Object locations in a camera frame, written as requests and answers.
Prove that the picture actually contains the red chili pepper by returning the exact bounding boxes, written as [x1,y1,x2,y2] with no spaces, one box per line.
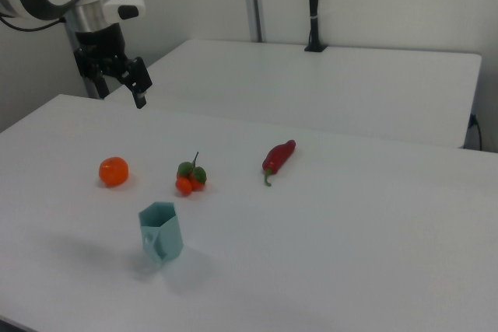
[261,139,297,187]

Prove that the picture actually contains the large orange fruit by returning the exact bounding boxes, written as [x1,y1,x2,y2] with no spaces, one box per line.
[98,156,130,188]

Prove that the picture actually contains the small oranges with green leaves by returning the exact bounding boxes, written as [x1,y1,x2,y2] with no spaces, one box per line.
[175,151,209,197]

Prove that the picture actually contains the white side table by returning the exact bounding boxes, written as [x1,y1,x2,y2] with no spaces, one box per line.
[104,39,482,149]

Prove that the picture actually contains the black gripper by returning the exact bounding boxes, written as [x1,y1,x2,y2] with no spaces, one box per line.
[73,23,153,110]

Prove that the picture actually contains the light blue angular mug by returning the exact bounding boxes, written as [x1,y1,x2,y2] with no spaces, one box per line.
[138,201,184,267]

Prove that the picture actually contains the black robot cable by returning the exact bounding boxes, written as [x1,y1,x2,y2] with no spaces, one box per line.
[0,16,66,33]

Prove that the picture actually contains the black cable with plug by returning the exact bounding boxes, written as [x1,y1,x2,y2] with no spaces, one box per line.
[468,113,484,151]

